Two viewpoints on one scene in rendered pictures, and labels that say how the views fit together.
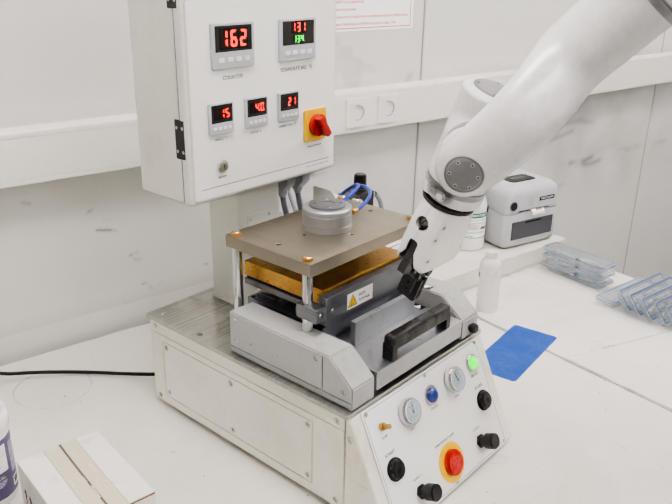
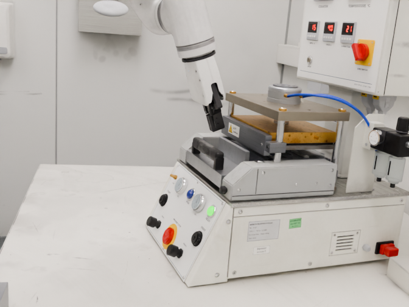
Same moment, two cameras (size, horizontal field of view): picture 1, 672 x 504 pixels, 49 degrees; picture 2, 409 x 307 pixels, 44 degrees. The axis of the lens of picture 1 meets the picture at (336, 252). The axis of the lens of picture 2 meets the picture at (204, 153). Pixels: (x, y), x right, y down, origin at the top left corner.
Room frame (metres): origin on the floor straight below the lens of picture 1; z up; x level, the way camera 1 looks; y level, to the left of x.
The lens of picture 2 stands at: (1.48, -1.12, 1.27)
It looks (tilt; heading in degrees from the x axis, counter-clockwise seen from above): 14 degrees down; 117
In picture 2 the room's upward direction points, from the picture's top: 4 degrees clockwise
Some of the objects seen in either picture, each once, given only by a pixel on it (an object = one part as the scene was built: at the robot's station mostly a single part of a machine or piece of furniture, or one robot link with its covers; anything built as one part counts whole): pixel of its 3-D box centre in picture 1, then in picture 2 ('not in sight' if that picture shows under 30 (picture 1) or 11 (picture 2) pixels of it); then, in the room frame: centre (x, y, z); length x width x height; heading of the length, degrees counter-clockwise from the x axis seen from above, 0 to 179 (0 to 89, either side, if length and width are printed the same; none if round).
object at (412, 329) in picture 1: (418, 330); (207, 152); (0.99, -0.13, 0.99); 0.15 x 0.02 x 0.04; 139
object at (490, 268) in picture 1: (489, 280); not in sight; (1.56, -0.35, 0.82); 0.05 x 0.05 x 0.14
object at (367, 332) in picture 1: (347, 313); (259, 159); (1.08, -0.02, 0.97); 0.30 x 0.22 x 0.08; 49
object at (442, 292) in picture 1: (412, 295); (277, 179); (1.16, -0.13, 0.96); 0.26 x 0.05 x 0.07; 49
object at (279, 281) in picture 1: (330, 250); (282, 120); (1.11, 0.01, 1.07); 0.22 x 0.17 x 0.10; 139
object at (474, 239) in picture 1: (472, 202); not in sight; (1.85, -0.35, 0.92); 0.09 x 0.08 x 0.25; 18
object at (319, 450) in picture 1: (335, 373); (271, 213); (1.12, 0.00, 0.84); 0.53 x 0.37 x 0.17; 49
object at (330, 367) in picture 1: (298, 352); (227, 147); (0.96, 0.05, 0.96); 0.25 x 0.05 x 0.07; 49
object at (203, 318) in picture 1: (311, 322); (286, 175); (1.13, 0.04, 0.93); 0.46 x 0.35 x 0.01; 49
